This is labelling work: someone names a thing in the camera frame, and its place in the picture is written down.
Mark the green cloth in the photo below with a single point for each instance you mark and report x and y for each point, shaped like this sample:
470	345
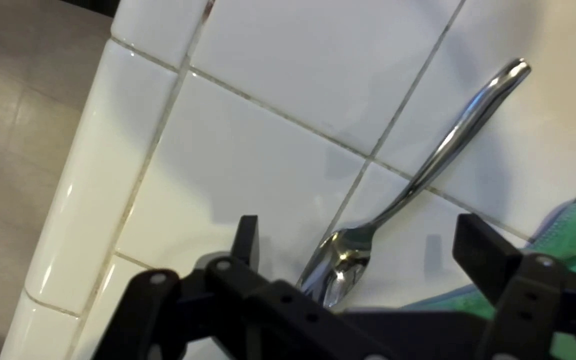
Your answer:
559	241

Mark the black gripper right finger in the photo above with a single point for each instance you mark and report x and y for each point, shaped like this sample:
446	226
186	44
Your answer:
532	293

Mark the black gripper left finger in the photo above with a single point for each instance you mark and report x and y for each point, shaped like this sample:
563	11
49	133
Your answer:
225	299

